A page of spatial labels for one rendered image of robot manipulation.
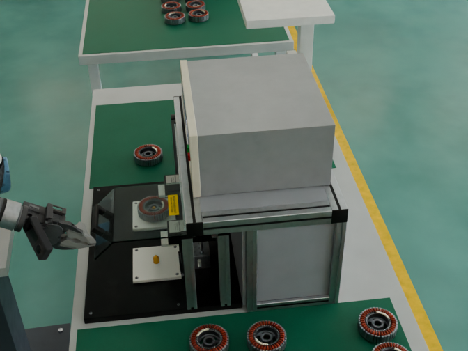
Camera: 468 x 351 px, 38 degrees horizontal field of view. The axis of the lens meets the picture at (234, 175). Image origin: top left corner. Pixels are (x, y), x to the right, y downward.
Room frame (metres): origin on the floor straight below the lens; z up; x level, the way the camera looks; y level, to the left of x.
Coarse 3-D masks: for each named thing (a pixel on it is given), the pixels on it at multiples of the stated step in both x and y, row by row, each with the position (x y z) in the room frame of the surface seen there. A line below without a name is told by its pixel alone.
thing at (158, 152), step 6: (150, 144) 2.24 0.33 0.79; (138, 150) 2.20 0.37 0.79; (144, 150) 2.21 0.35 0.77; (150, 150) 2.22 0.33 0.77; (156, 150) 2.19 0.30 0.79; (138, 156) 2.16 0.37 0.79; (144, 156) 2.18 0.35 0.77; (150, 156) 2.16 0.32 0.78; (156, 156) 2.15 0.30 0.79; (162, 156) 2.19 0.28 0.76; (138, 162) 2.15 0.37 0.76; (144, 162) 2.13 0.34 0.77; (150, 162) 2.14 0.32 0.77; (156, 162) 2.15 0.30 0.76
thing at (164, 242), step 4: (196, 236) 1.56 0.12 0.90; (200, 236) 1.56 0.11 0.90; (204, 236) 1.56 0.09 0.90; (208, 236) 1.56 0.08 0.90; (164, 240) 1.56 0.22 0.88; (168, 240) 1.55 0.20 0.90; (172, 240) 1.54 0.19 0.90; (176, 240) 1.55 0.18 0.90; (180, 240) 1.55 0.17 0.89; (196, 240) 1.55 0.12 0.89; (200, 240) 1.55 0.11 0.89; (204, 240) 1.55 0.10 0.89; (208, 240) 1.56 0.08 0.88; (212, 240) 1.56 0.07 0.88; (164, 244) 1.55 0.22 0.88; (168, 244) 1.55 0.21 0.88; (172, 244) 1.55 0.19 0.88; (176, 244) 1.55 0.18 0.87; (200, 244) 1.56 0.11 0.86; (200, 248) 1.56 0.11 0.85; (200, 252) 1.57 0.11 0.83
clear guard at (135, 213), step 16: (112, 192) 1.58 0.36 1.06; (128, 192) 1.57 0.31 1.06; (144, 192) 1.57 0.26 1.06; (160, 192) 1.57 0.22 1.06; (176, 192) 1.57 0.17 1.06; (112, 208) 1.50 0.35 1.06; (128, 208) 1.50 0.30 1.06; (144, 208) 1.50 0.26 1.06; (160, 208) 1.50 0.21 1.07; (112, 224) 1.43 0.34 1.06; (128, 224) 1.43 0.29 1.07; (144, 224) 1.43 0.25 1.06; (160, 224) 1.43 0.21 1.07; (176, 224) 1.42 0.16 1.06; (96, 240) 1.42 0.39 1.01; (112, 240) 1.36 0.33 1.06; (128, 240) 1.36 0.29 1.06; (96, 256) 1.35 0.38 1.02
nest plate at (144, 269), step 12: (144, 252) 1.62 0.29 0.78; (156, 252) 1.62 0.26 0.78; (168, 252) 1.62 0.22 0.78; (144, 264) 1.56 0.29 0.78; (156, 264) 1.56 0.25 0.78; (168, 264) 1.56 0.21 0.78; (144, 276) 1.51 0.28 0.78; (156, 276) 1.51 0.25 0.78; (168, 276) 1.51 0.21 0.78; (180, 276) 1.51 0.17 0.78
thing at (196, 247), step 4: (196, 244) 1.60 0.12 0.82; (204, 244) 1.60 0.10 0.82; (208, 244) 1.60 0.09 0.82; (196, 248) 1.59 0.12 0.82; (204, 248) 1.59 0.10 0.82; (208, 248) 1.59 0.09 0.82; (196, 252) 1.57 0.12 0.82; (204, 252) 1.57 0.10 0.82; (208, 252) 1.57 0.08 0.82; (196, 256) 1.55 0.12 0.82; (200, 256) 1.55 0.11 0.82; (204, 256) 1.55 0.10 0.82; (208, 256) 1.55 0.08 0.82; (196, 260) 1.55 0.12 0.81; (204, 260) 1.55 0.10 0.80; (208, 260) 1.55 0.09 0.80; (196, 264) 1.55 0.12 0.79; (204, 264) 1.55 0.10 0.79; (208, 264) 1.55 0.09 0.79; (196, 268) 1.55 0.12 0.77; (200, 268) 1.55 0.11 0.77
